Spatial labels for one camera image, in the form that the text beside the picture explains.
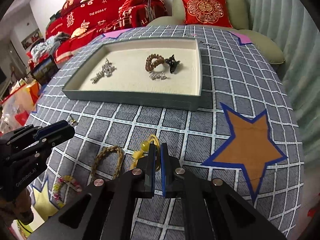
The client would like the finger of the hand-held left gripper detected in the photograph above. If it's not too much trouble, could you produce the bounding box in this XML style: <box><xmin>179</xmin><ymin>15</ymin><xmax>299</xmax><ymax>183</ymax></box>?
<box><xmin>5</xmin><ymin>126</ymin><xmax>76</xmax><ymax>166</ymax></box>
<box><xmin>0</xmin><ymin>119</ymin><xmax>68</xmax><ymax>150</ymax></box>

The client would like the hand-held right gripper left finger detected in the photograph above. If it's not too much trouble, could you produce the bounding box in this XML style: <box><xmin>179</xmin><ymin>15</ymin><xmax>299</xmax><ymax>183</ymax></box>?
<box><xmin>27</xmin><ymin>143</ymin><xmax>157</xmax><ymax>240</ymax></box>

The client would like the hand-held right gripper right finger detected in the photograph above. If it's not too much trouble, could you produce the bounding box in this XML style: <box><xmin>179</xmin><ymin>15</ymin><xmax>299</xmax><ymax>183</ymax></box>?
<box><xmin>160</xmin><ymin>143</ymin><xmax>288</xmax><ymax>240</ymax></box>

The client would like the yellow cord bracelet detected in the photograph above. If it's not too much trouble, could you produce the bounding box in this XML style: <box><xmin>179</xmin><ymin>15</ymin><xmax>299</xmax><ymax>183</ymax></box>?
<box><xmin>129</xmin><ymin>134</ymin><xmax>162</xmax><ymax>172</ymax></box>

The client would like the silver bow hair clip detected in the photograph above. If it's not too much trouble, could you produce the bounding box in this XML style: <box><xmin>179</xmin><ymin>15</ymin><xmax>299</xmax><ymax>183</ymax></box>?
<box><xmin>90</xmin><ymin>70</ymin><xmax>105</xmax><ymax>84</ymax></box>

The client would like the silver brooch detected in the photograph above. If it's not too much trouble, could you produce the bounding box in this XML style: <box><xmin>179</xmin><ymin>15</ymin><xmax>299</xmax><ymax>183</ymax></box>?
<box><xmin>101</xmin><ymin>58</ymin><xmax>116</xmax><ymax>77</ymax></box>

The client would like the grey jewelry tray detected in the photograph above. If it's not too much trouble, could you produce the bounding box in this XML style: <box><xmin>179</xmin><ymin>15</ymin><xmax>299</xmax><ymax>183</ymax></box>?
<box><xmin>61</xmin><ymin>37</ymin><xmax>202</xmax><ymax>111</ymax></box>

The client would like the silver chain piece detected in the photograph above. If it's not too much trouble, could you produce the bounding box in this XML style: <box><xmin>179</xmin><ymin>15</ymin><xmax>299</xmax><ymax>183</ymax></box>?
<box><xmin>149</xmin><ymin>70</ymin><xmax>167</xmax><ymax>80</ymax></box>

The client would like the black hair claw clip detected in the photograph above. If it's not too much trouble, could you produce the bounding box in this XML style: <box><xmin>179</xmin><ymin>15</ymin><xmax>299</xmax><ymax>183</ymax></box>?
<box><xmin>164</xmin><ymin>54</ymin><xmax>181</xmax><ymax>74</ymax></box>

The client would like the brown spiral hair tie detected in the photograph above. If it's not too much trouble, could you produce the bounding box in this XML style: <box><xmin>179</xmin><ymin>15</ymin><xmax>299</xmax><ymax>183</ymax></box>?
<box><xmin>145</xmin><ymin>54</ymin><xmax>165</xmax><ymax>72</ymax></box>

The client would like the person's left hand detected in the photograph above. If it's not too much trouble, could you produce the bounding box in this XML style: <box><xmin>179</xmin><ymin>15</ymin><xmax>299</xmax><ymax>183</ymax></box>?
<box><xmin>0</xmin><ymin>187</ymin><xmax>34</xmax><ymax>227</ymax></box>

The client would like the orange gift bag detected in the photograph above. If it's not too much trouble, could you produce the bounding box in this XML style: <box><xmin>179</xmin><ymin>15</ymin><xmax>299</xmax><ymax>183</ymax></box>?
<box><xmin>0</xmin><ymin>81</ymin><xmax>40</xmax><ymax>130</ymax></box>

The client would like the dark framed screen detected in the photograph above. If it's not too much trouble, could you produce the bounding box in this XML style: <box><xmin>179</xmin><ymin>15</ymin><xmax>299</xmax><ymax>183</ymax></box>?
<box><xmin>30</xmin><ymin>55</ymin><xmax>59</xmax><ymax>85</ymax></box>

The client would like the grey clothes pile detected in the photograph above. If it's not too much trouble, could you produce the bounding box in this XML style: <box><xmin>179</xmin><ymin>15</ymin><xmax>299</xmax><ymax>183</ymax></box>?
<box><xmin>30</xmin><ymin>32</ymin><xmax>70</xmax><ymax>63</ymax></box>

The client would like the cream plush toy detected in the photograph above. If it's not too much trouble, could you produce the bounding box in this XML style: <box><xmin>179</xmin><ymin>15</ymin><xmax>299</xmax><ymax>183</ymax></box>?
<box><xmin>71</xmin><ymin>26</ymin><xmax>88</xmax><ymax>38</ymax></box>

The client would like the red lettered pillow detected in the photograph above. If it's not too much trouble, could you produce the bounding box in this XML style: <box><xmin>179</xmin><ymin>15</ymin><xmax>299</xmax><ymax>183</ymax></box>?
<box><xmin>60</xmin><ymin>0</ymin><xmax>91</xmax><ymax>17</ymax></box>

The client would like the red printed sofa cover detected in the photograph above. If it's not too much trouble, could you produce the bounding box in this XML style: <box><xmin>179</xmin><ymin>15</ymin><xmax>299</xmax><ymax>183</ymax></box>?
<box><xmin>26</xmin><ymin>0</ymin><xmax>168</xmax><ymax>64</ymax></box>

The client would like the red fringed pillow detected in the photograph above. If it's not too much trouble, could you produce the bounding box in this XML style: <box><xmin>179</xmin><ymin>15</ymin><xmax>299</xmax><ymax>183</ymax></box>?
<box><xmin>124</xmin><ymin>0</ymin><xmax>144</xmax><ymax>18</ymax></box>

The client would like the red embroidered cushion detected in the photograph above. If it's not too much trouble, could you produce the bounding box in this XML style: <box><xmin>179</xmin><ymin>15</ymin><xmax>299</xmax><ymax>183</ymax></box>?
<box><xmin>179</xmin><ymin>0</ymin><xmax>233</xmax><ymax>28</ymax></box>

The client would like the pale green curtain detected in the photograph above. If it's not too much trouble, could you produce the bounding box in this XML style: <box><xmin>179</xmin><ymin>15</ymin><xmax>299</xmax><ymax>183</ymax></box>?
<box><xmin>234</xmin><ymin>0</ymin><xmax>320</xmax><ymax>205</ymax></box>

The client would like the colourful beaded bracelet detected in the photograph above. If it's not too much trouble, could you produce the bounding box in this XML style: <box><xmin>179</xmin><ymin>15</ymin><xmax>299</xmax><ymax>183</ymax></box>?
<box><xmin>51</xmin><ymin>175</ymin><xmax>83</xmax><ymax>208</ymax></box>

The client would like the brown braided bracelet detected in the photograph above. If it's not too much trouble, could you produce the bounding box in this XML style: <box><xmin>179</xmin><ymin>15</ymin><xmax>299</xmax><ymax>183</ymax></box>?
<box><xmin>90</xmin><ymin>145</ymin><xmax>125</xmax><ymax>180</ymax></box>

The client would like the red landscape wall picture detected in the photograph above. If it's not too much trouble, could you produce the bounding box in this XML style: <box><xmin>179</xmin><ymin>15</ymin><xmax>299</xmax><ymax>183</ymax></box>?
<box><xmin>21</xmin><ymin>30</ymin><xmax>42</xmax><ymax>49</ymax></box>

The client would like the gooseneck camera stand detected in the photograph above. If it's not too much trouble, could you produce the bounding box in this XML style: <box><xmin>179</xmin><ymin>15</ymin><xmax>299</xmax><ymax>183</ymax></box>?
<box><xmin>145</xmin><ymin>0</ymin><xmax>155</xmax><ymax>27</ymax></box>

